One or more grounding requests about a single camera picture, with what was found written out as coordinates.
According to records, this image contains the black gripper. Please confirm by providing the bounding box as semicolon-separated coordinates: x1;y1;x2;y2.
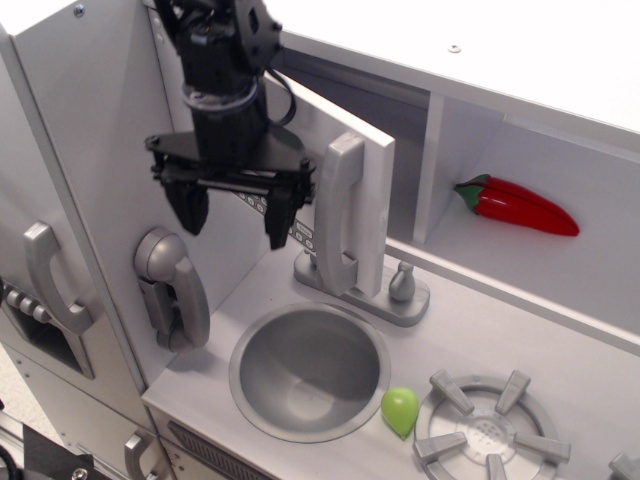
145;84;315;250

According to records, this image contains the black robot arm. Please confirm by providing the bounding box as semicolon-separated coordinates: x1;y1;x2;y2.
145;1;315;249

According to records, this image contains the grey toy telephone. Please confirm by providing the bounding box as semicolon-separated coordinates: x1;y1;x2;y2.
134;227;210;353

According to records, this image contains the grey toy faucet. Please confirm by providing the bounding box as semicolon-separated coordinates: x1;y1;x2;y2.
294;251;431;328

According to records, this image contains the round grey sink basin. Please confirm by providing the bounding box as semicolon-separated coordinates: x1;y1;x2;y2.
229;302;391;443

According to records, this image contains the white toy kitchen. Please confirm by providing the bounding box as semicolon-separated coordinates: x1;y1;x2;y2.
1;1;639;479

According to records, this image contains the red toy chili pepper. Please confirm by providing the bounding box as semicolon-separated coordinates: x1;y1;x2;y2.
454;174;580;237

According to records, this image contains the green toy pear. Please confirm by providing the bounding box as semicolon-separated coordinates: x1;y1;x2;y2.
381;387;420;440

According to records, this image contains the grey toy stove burner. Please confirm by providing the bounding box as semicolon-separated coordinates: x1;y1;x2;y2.
413;370;571;479

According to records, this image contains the black cable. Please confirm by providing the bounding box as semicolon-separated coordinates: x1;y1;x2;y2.
259;64;299;129

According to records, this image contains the grey fridge door handle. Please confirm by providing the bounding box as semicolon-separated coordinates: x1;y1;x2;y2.
23;221;93;335

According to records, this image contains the grey oven door handle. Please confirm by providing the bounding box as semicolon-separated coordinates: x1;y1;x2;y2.
124;433;158;480

